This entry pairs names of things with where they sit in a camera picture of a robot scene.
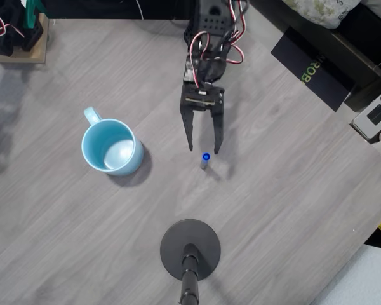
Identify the green table clamp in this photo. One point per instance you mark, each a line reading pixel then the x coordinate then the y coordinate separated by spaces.
pixel 30 19

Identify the black box with green print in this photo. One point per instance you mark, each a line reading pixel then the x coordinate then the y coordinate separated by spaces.
pixel 304 60

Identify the dark brown bench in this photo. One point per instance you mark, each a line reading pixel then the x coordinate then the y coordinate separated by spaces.
pixel 358 51

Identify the light blue ceramic mug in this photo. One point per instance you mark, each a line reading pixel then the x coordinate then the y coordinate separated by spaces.
pixel 90 146

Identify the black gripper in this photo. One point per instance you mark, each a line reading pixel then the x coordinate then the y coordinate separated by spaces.
pixel 202 101

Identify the wooden base board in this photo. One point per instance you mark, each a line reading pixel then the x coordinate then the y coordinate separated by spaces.
pixel 39 55

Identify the black round-base camera stand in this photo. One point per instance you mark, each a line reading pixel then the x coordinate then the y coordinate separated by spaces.
pixel 177 241

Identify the smartphone in grey case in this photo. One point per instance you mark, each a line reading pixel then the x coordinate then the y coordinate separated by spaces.
pixel 376 114

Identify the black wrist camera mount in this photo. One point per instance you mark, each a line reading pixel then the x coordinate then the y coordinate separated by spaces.
pixel 200 101

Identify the blue capped marker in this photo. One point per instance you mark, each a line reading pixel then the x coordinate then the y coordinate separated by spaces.
pixel 205 156

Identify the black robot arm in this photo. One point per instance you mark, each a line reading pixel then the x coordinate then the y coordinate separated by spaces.
pixel 212 22

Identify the green patterned pillow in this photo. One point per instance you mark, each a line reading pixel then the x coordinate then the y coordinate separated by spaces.
pixel 320 11

